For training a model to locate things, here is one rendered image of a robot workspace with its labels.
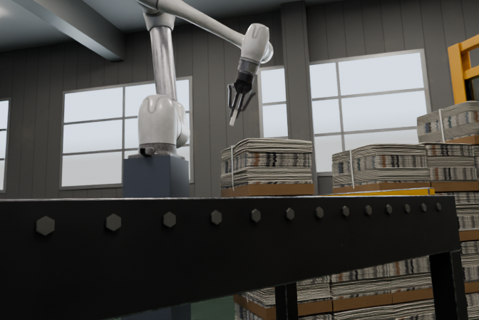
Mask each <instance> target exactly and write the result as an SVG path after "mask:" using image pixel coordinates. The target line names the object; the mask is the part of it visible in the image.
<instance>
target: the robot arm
mask: <svg viewBox="0 0 479 320"><path fill-rule="evenodd" d="M136 2H137V3H138V5H139V6H140V8H141V9H142V10H143V16H144V19H145V23H146V26H147V30H148V31H149V32H150V38H151V46H152V54H153V69H154V77H155V92H156V94H155V95H149V96H147V97H146V98H145V99H143V102H142V103H141V105H140V108H139V111H138V154H134V155H129V156H128V158H146V157H157V156H167V155H170V156H173V157H176V158H180V159H183V160H185V157H183V156H180V155H178V154H177V150H176V149H178V148H181V147H182V146H183V145H184V144H185V143H186V142H187V141H188V139H189V137H190V129H189V127H188V123H187V117H186V113H185V108H184V106H183V105H182V104H181V103H179V102H178V98H177V84H176V77H175V64H174V56H173V49H172V36H171V32H172V30H173V28H174V21H175V17H176V16H177V17H180V18H182V19H184V20H187V21H189V22H191V23H193V24H195V25H197V26H199V27H201V28H203V29H205V30H207V31H209V32H211V33H213V34H215V35H217V36H219V37H221V38H223V39H225V40H227V41H229V42H231V43H233V44H234V45H236V46H238V47H240V48H241V57H240V59H239V65H238V68H237V69H238V70H240V71H239V72H238V73H237V77H236V80H235V82H234V83H233V84H230V85H228V89H229V98H228V107H229V108H231V112H230V117H231V121H230V125H231V126H233V125H234V122H235V118H236V119H238V117H239V114H240V112H241V111H245V109H246V107H247V106H248V104H249V102H250V101H251V99H252V97H253V96H254V95H255V94H256V93H255V92H254V91H253V90H252V84H253V80H254V74H255V75H257V72H258V70H259V66H260V64H261V63H266V62H268V61H269V60H270V59H271V57H272V55H273V47H272V45H271V43H270V42H269V29H268V28H267V27H266V26H264V25H262V24H252V25H251V26H250V27H249V28H248V30H247V32H246V34H245V35H242V34H240V33H237V32H236V31H233V30H232V29H230V28H228V27H226V26H225V25H223V24H221V23H220V22H218V21H216V20H214V19H212V18H210V17H209V16H207V15H205V14H204V13H202V12H200V11H198V10H197V9H194V8H192V7H191V6H189V5H188V4H186V3H185V2H183V1H181V0H136ZM233 86H234V87H235V90H236V94H235V99H234V102H233V104H232V89H233ZM248 92H250V93H249V94H250V95H249V97H248V99H247V100H246V102H245V104H244V105H243V107H242V103H243V100H244V97H245V94H247V93H248ZM240 93H241V94H242V95H241V98H240V101H239V105H238V108H237V110H235V106H236V104H237V99H238V97H239V94H240ZM241 107H242V108H241Z"/></svg>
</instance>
